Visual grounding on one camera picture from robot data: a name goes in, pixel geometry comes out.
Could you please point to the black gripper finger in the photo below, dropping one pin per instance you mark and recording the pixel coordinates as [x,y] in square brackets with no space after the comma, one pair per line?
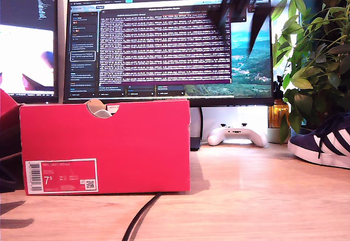
[224,17]
[257,25]

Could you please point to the red Nike shoebox with lid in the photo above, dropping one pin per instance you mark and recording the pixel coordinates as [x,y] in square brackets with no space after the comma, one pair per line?
[109,148]

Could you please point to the large black computer monitor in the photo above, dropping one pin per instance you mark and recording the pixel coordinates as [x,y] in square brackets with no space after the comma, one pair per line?
[164,47]

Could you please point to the green leafy houseplant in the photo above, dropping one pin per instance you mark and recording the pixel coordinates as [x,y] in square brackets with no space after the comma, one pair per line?
[314,60]

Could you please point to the amber pump bottle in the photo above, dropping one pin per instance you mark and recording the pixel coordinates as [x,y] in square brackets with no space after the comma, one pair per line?
[277,112]

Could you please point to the small white pot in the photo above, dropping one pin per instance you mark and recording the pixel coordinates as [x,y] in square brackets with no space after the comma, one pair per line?
[273,135]

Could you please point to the grey monitor stand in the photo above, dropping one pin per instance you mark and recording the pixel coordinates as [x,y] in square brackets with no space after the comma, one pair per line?
[195,126]

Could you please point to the white game controller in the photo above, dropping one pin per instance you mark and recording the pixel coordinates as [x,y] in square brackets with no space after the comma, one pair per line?
[235,136]

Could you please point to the black monitor with code window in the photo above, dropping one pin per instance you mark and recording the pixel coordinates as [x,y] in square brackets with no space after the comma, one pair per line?
[27,11]

